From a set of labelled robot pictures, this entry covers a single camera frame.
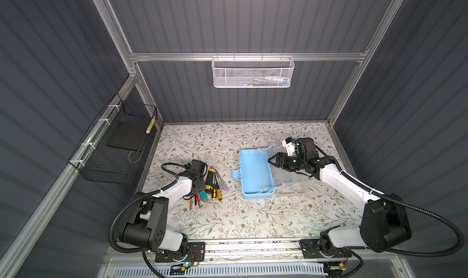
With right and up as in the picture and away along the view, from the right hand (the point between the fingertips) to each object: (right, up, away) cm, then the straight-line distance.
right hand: (274, 162), depth 84 cm
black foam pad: (-63, +13, -7) cm, 65 cm away
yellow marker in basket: (-57, +17, -3) cm, 59 cm away
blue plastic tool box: (-8, -6, +7) cm, 12 cm away
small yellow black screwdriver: (-29, -16, +4) cm, 33 cm away
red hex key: (-37, -18, +5) cm, 41 cm away
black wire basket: (-68, +6, -12) cm, 69 cm away
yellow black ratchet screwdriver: (-32, -10, +10) cm, 35 cm away
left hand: (-38, -13, +7) cm, 41 cm away
